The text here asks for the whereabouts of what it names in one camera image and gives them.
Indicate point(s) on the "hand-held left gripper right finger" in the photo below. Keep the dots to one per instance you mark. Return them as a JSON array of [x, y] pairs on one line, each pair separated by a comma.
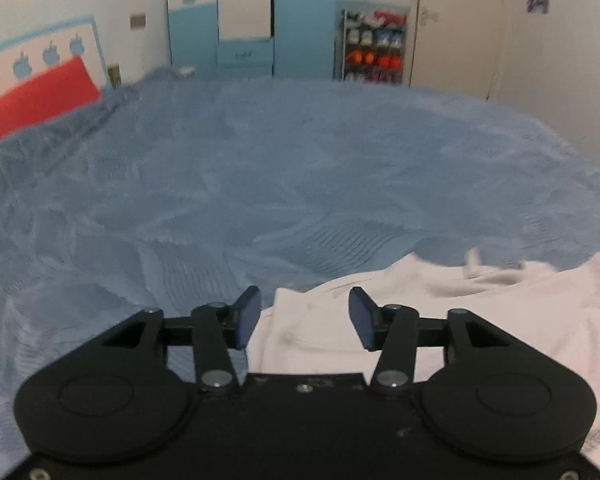
[[361, 317]]

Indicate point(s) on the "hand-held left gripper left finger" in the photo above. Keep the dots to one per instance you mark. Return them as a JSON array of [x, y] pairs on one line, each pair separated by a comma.
[[245, 320]]

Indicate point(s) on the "white printed sweatshirt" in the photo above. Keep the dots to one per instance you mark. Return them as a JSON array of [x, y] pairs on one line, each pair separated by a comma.
[[505, 310]]

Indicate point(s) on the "blue bed blanket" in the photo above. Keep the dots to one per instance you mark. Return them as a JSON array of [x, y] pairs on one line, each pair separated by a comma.
[[280, 170]]

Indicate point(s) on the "rows of shoes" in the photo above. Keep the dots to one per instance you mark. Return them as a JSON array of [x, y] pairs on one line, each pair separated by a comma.
[[375, 60]]

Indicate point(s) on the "shoe rack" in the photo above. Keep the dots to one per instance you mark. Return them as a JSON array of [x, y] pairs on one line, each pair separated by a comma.
[[339, 45]]

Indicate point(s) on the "brown bedside socket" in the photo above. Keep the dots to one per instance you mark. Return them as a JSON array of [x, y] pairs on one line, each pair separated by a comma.
[[114, 75]]

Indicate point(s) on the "white door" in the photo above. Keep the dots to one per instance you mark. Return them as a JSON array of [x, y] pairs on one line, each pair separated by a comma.
[[455, 55]]

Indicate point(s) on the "blue and white wardrobe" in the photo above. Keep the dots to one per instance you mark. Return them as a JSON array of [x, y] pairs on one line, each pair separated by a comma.
[[300, 35]]

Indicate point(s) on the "red pillow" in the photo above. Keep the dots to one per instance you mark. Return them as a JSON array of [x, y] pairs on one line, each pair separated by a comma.
[[40, 100]]

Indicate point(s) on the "blue and white headboard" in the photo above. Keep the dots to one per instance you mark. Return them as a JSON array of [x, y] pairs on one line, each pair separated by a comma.
[[0, 62]]

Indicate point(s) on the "brown wall switch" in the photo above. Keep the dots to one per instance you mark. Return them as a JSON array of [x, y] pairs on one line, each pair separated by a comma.
[[138, 20]]

